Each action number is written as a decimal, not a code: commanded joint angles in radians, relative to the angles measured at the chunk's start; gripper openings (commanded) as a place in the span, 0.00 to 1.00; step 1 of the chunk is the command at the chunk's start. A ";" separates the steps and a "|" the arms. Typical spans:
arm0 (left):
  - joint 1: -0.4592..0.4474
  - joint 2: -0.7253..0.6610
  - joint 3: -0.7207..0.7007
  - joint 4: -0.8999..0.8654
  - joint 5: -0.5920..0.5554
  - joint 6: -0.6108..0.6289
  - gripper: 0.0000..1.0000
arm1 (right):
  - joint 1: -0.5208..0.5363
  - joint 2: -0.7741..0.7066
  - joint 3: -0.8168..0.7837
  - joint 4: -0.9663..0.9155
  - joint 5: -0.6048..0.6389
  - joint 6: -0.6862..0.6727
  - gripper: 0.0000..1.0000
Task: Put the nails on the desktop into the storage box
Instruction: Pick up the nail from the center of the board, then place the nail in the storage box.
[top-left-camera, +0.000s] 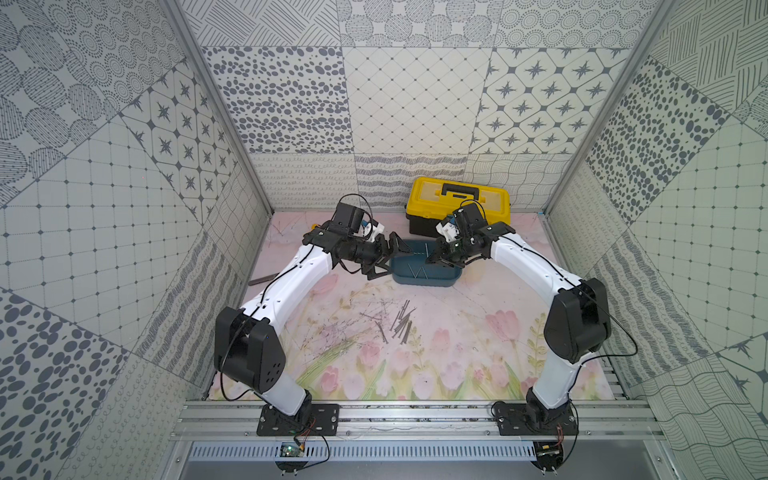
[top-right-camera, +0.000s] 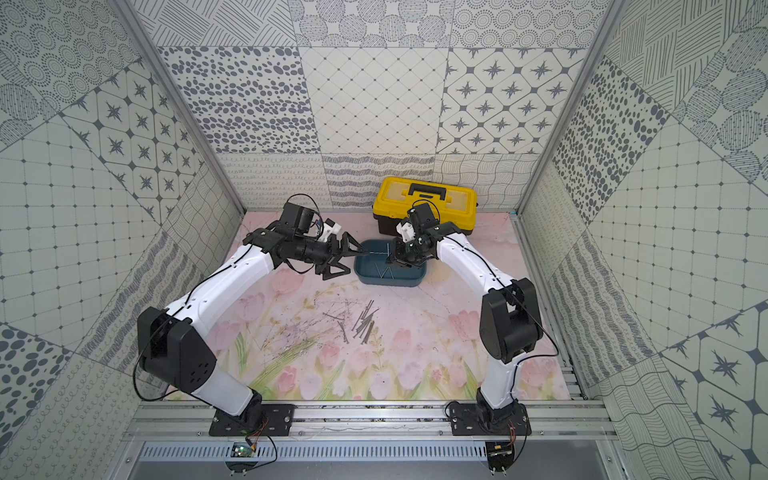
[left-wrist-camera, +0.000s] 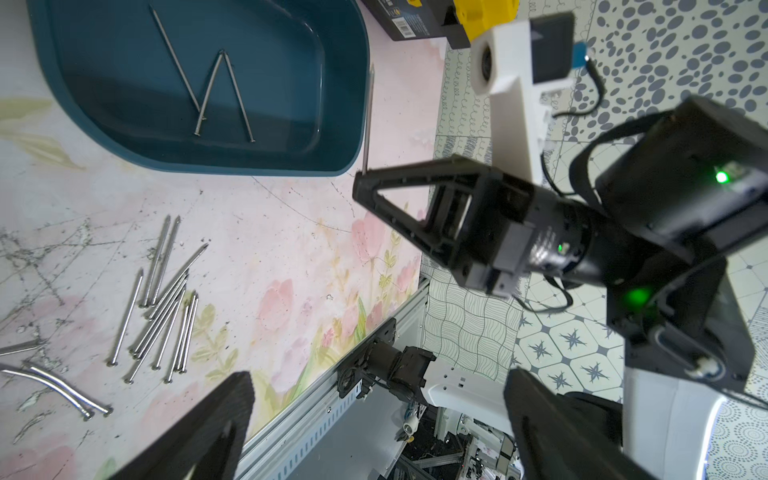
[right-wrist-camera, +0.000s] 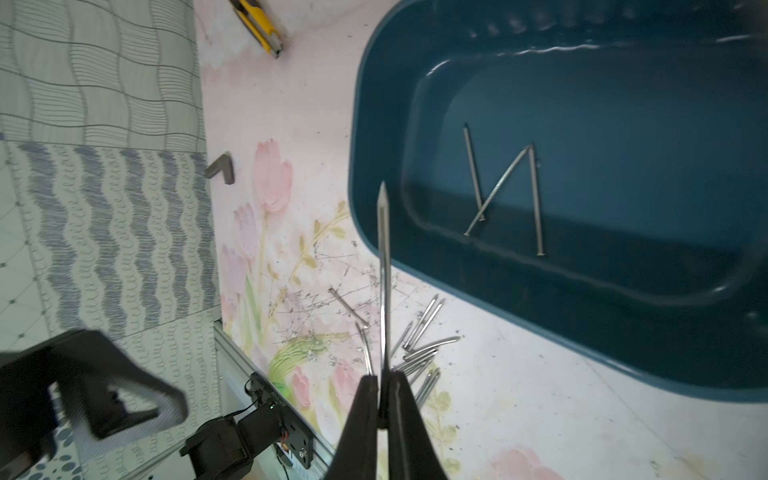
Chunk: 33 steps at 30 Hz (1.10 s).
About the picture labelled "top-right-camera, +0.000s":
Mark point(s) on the teal plastic storage box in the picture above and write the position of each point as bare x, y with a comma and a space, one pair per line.
373, 268

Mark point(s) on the white perforated cable duct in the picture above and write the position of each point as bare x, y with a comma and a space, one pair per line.
316, 451

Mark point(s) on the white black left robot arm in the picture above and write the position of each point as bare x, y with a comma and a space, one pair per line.
172, 341

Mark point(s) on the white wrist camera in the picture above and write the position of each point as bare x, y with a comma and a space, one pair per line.
329, 229
406, 231

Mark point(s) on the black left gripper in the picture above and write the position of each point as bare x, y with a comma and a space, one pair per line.
330, 255

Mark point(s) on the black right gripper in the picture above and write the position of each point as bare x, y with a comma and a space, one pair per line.
397, 257

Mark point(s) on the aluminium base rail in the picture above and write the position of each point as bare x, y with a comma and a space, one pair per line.
371, 420

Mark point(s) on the steel nail pile middle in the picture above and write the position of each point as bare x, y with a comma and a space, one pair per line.
367, 313

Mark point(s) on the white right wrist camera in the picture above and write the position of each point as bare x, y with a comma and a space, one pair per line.
406, 231

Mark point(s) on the steel nail pile right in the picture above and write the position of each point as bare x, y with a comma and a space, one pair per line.
366, 330

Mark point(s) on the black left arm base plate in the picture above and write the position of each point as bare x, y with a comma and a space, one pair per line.
273, 419

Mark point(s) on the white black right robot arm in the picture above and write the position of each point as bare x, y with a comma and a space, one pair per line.
510, 325

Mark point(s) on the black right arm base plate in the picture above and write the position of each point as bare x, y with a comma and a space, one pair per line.
473, 419

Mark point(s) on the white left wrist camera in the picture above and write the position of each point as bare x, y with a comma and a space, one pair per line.
329, 229

